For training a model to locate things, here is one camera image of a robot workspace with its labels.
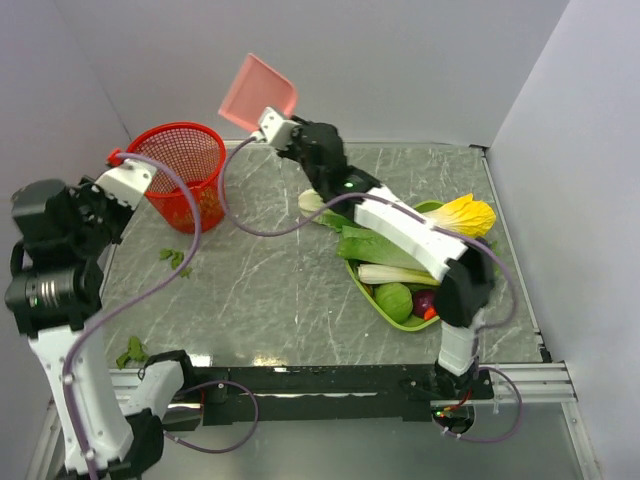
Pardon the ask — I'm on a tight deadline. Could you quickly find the pink dustpan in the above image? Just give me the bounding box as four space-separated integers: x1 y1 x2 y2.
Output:
218 53 298 132

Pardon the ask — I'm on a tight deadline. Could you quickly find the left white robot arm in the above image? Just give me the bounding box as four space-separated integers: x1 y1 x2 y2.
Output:
5 174 198 479

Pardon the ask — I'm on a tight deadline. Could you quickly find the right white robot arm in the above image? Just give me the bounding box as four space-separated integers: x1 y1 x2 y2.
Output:
262 114 495 399

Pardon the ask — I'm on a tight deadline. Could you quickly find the small napa cabbage on table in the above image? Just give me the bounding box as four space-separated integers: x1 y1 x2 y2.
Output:
298 188 359 232

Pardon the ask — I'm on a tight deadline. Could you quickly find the green paper scrap by brush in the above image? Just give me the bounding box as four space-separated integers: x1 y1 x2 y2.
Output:
159 248 192 278

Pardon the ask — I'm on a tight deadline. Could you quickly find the long napa cabbage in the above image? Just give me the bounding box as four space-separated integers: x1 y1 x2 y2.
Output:
336 226 426 271

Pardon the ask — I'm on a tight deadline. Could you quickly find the red mesh waste basket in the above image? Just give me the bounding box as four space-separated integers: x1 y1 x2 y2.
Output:
127 122 226 234

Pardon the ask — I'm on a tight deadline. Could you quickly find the green paper scrap table edge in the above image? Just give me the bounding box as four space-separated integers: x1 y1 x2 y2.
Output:
116 336 149 369

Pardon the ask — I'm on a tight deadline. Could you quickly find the green square tray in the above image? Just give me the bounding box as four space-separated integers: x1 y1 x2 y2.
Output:
344 200 443 332

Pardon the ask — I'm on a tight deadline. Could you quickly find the white radish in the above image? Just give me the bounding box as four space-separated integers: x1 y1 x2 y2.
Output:
424 194 497 238

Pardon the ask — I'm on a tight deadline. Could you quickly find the round green cabbage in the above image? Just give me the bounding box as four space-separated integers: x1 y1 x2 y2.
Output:
374 283 413 324

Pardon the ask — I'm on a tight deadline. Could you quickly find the purple eggplant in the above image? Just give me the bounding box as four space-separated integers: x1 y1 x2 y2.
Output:
412 289 435 318

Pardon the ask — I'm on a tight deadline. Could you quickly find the orange carrot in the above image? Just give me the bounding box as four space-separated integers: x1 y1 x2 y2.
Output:
423 307 438 322

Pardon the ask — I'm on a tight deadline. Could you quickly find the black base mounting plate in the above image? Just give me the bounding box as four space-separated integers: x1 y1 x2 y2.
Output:
171 364 494 426

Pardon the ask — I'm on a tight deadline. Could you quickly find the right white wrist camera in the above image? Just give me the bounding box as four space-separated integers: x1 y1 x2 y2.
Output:
252 107 299 150

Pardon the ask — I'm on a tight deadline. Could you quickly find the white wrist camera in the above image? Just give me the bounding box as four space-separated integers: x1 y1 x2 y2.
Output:
252 107 299 150
95 159 157 211

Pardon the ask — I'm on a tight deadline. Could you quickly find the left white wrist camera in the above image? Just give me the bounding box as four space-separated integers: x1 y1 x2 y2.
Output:
95 159 157 211

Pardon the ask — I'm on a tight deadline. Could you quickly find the aluminium rail frame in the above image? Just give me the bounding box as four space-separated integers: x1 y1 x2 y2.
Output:
26 363 602 479

